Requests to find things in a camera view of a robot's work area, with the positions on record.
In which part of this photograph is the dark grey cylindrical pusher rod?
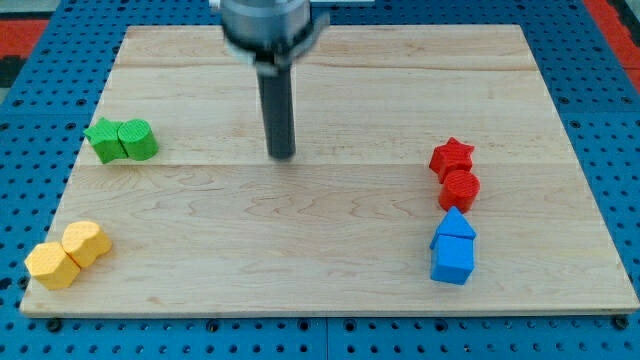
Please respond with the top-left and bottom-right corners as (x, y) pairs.
(257, 67), (296, 160)

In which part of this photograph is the grey metal end effector mount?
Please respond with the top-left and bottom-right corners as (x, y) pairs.
(209, 0), (330, 76)

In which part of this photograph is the green star block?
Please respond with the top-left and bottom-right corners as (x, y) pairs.
(84, 117), (128, 164)

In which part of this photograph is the red star block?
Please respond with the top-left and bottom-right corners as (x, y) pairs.
(428, 137), (475, 184)

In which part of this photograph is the green cylinder block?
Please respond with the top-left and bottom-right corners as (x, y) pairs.
(117, 119), (159, 161)

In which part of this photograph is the light wooden board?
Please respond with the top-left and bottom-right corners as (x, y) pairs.
(21, 25), (639, 319)

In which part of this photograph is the red cylinder block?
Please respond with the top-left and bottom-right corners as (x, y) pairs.
(438, 170), (481, 213)

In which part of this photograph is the blue triangle block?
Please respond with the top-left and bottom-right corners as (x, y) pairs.
(429, 206), (477, 250)

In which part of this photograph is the blue cube block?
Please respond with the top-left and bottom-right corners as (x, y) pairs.
(431, 235), (475, 285)

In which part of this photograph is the yellow rounded block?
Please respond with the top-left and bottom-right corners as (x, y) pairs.
(61, 221), (112, 268)

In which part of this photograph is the yellow hexagon block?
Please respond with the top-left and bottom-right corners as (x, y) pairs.
(24, 242), (80, 290)

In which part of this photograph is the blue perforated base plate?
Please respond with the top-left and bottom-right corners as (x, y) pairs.
(1, 0), (639, 359)

